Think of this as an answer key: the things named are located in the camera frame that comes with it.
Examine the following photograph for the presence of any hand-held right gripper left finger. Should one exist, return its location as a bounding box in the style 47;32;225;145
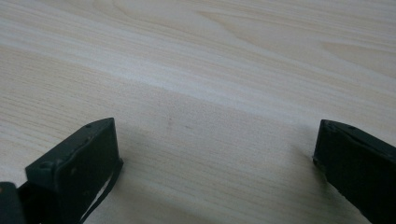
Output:
17;117;125;224

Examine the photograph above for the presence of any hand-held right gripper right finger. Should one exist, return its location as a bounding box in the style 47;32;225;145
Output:
312;119;396;224

